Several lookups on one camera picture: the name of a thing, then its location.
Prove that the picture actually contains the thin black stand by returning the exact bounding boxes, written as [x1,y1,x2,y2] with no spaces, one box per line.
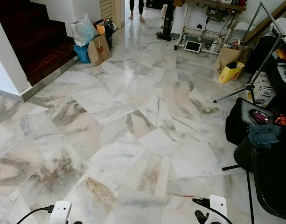
[222,163,255,224]

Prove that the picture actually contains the black chair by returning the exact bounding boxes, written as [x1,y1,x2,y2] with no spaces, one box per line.
[236,135,286,222]

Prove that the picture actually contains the black backpack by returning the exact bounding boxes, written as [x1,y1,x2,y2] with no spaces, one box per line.
[225,97,251,145]

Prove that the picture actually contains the blue cloth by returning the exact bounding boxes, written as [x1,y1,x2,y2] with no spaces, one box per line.
[248,122,282,150]

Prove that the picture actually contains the orange and black tool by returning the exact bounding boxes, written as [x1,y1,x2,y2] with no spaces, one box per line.
[273,113,286,126]

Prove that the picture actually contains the grey metal tripod stand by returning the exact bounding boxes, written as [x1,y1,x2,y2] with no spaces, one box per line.
[213,1,286,104]

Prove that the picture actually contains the white cardboard box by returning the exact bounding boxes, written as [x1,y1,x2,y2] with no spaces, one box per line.
[252,72,276,105]

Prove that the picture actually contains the yellow paper bag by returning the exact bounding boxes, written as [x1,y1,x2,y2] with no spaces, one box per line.
[218,61,246,84]

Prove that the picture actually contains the large brown paper bag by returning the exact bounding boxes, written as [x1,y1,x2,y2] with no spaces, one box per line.
[214,43,251,71]

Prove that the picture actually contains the white tablet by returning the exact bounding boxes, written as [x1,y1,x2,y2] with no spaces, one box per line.
[184,40,202,53]

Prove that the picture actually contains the black garment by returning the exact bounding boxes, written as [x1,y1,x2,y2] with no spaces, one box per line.
[245,34,279,75]

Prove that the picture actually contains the small brown paper bag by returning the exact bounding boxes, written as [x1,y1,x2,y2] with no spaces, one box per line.
[87,34,112,66]

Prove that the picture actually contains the black upright vacuum cleaner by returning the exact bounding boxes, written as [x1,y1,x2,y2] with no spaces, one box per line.
[156,4,176,42]

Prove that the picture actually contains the blue bag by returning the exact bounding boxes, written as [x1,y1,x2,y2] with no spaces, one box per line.
[73,43,91,64]

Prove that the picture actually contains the wooden handrail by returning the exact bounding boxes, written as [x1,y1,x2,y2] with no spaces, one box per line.
[241,0,286,45]

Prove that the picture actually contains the dark red stairs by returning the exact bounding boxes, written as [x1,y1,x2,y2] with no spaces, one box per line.
[0,0,78,85]

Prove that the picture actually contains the black bag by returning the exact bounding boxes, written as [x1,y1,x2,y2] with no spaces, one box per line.
[101,19,118,47]

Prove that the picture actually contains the sewing machine table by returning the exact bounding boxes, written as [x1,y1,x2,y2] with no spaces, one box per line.
[173,0,248,52]

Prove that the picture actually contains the orange packet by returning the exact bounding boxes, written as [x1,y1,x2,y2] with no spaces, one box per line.
[95,23,106,35]

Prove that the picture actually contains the barefoot person in black leggings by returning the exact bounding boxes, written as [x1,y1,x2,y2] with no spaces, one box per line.
[128,0,146,23]

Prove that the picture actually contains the white plastic bag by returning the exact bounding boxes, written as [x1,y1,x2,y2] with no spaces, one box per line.
[71,13,98,47]

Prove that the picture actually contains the wooden louvre door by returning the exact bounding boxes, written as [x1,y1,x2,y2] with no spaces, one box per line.
[100,0,125,26]

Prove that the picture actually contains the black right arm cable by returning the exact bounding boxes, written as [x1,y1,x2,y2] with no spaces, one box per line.
[192,198,234,224]

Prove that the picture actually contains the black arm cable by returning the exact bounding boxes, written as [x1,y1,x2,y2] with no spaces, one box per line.
[16,205,55,224]
[192,198,234,224]

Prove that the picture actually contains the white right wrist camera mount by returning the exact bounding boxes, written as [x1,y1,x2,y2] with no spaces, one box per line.
[208,195,228,224]

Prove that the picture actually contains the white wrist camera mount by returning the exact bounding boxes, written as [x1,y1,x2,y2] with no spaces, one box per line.
[208,195,228,224]
[49,200,72,224]

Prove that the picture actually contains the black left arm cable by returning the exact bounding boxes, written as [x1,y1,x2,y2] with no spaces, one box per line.
[16,205,55,224]

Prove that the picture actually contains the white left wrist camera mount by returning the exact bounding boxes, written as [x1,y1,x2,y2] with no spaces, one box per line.
[49,200,72,224]

